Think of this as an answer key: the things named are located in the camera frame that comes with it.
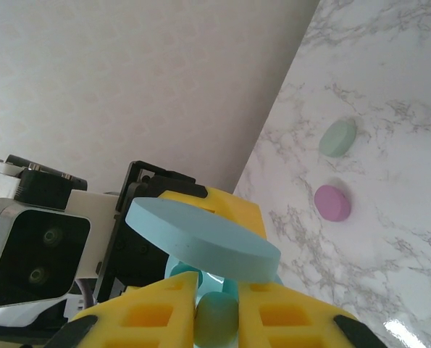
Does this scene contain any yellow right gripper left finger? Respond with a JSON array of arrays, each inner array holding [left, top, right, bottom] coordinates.
[[46, 271, 198, 348]]

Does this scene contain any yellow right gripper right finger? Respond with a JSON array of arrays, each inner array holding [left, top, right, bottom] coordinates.
[[238, 281, 382, 348]]

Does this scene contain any blue earbud charging case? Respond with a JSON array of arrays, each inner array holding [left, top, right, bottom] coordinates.
[[125, 197, 285, 294]]

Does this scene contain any blue wireless earbud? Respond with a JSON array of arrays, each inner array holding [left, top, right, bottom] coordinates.
[[193, 291, 240, 348]]

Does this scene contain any pink earbud charging case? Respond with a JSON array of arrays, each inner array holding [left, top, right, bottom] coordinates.
[[313, 184, 353, 224]]

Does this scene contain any green earbud charging case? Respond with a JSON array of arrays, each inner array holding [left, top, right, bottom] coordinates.
[[318, 117, 358, 160]]

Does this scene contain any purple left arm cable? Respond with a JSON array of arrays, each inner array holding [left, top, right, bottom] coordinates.
[[73, 277, 97, 309]]

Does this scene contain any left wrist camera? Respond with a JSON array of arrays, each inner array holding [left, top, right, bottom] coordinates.
[[0, 154, 124, 320]]

